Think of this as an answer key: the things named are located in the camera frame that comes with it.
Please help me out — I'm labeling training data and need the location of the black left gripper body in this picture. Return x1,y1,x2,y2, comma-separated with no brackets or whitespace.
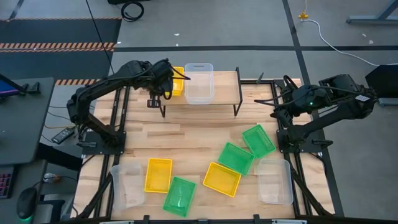
151,62,175,96

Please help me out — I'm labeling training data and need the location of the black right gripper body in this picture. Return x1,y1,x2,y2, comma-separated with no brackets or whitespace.
273,107,295,129

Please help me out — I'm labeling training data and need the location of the yellow plastic basket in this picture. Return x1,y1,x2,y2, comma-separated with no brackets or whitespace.
170,66,185,97
144,157,174,194
202,161,243,198

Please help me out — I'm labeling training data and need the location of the green plastic basket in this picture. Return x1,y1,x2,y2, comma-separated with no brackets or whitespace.
162,176,198,218
217,142,256,177
241,124,277,160

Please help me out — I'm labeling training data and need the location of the clear plastic basket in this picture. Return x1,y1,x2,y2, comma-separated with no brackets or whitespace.
184,62,215,105
109,161,146,210
256,158,294,206

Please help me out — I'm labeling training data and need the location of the wooden shelf with black legs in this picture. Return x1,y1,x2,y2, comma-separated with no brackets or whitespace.
159,67,244,118

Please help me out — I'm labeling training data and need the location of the black equipment case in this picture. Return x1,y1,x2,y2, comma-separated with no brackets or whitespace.
107,0,150,5

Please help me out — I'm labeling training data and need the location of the black box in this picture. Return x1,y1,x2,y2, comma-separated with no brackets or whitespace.
364,63,398,107

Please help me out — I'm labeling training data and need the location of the black remote control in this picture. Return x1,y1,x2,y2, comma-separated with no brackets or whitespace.
51,126,76,145

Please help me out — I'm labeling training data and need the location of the dark mat with hazard stripes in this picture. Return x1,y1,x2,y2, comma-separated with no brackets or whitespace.
0,17,123,86

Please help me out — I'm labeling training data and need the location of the grey metal stand base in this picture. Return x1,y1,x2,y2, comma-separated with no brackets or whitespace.
346,0,398,26

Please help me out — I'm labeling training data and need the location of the grey side desk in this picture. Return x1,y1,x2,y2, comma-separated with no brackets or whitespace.
0,77,55,166

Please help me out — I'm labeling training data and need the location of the small white round gadget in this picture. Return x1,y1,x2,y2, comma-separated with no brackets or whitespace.
42,172,60,184

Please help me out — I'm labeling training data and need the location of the monitor with blue screen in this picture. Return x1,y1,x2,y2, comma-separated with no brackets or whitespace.
0,73,41,98

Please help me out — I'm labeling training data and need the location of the black computer mouse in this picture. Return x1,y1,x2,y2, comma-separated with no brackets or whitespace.
16,187,39,223

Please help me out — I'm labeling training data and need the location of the keyboard with pink keys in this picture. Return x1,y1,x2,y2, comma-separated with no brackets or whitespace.
0,166,15,200

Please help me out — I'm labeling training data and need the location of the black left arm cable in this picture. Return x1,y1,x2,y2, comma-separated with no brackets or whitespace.
141,58,192,101

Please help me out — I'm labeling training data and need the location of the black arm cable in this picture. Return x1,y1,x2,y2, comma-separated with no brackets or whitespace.
141,58,192,101
253,75,312,109

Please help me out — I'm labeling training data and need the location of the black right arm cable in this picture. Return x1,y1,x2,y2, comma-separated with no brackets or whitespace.
253,75,312,109

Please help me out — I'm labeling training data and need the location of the black metal table frame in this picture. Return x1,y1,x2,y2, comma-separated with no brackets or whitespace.
70,77,346,224

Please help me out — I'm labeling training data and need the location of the coiled black cable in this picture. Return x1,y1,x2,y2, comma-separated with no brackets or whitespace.
121,1,145,22

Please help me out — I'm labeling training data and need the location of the thin black hanging cable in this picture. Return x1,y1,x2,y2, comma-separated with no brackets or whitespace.
85,0,115,75

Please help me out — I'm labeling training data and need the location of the white floor cable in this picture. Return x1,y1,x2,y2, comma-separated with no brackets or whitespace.
300,18,382,68

